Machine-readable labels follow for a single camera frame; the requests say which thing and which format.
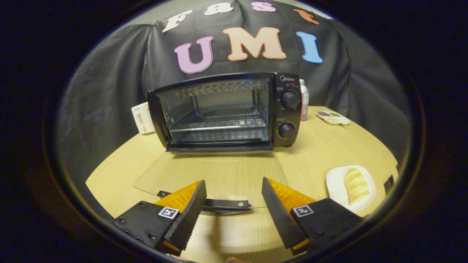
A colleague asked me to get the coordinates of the black backdrop cloth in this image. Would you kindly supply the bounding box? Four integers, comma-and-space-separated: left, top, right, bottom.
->
56, 0, 413, 183

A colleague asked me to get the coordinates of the pale yellow ridged pastry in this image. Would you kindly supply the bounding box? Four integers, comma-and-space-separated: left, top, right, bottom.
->
344, 168, 370, 205

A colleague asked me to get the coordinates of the pink and white bottle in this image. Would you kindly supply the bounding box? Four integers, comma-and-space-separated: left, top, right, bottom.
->
299, 79, 310, 121

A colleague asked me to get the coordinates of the white plate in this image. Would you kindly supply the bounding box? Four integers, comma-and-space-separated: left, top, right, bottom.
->
326, 165, 376, 214

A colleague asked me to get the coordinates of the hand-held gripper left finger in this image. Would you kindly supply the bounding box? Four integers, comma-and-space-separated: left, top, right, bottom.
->
113, 180, 207, 256

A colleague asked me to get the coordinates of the white divided snack dish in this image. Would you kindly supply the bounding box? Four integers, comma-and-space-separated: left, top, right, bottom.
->
316, 110, 350, 126

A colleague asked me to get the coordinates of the white plastic appliance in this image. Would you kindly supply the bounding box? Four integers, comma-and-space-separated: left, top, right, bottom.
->
131, 102, 156, 135

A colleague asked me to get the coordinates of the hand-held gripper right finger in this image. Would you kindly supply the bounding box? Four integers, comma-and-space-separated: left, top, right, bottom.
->
261, 177, 364, 256

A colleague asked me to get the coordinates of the black toaster oven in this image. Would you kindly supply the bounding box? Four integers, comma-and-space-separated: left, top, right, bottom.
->
147, 72, 302, 152

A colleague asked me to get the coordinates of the glass toaster oven door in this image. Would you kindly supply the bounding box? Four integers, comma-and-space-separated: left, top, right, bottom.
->
133, 151, 289, 216

